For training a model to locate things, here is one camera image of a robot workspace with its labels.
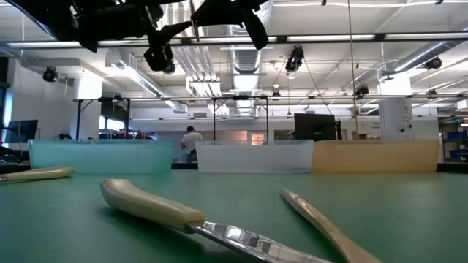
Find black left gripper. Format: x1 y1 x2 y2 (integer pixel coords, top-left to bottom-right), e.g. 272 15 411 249
98 0 264 42

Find cream handled table knife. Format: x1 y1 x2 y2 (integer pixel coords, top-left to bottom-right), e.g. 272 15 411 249
99 178 336 263

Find cream handle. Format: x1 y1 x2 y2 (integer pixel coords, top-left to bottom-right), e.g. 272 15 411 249
0 166 77 183

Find white ceiling pipes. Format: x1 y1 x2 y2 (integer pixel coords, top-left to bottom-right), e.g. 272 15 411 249
156 36 224 98

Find person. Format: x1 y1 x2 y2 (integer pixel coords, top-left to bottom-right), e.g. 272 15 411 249
180 125 204 163

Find black computer monitor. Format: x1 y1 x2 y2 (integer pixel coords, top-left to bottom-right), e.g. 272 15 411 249
293 113 343 142

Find red object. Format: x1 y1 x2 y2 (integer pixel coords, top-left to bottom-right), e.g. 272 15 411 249
98 131 156 141

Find clear translucent plastic bin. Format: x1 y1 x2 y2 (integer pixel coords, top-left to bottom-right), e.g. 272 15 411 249
195 140 314 174

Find teal translucent plastic bin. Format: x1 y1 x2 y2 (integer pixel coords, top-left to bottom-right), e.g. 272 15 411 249
27 138 176 175

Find white building pillar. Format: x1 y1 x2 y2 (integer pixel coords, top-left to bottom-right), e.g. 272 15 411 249
378 71 416 141

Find orange translucent plastic bin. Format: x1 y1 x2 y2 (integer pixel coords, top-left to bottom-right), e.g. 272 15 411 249
311 139 441 174

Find shelf with blue bins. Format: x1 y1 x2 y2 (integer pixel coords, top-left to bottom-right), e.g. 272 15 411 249
437 115 468 162

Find green table mat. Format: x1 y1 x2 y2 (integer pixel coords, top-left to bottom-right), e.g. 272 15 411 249
0 168 468 263

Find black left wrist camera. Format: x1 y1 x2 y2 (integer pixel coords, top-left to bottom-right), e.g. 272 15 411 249
143 34 176 73

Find ribbed silver ventilation duct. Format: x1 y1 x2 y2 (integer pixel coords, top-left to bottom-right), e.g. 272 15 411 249
222 0 274 116

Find white rectangular air duct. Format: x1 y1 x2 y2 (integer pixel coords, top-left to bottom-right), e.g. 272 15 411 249
102 47 189 114

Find black workstation frame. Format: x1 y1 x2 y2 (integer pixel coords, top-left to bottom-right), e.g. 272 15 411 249
75 96 132 140
212 94 270 142

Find thin hanging cord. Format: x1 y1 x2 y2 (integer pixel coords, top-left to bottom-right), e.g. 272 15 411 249
345 0 359 120

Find round silver air duct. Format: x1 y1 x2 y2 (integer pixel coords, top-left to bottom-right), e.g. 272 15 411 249
380 39 468 80

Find dark wall monitor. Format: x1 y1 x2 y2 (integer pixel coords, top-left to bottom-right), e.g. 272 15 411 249
3 119 39 145

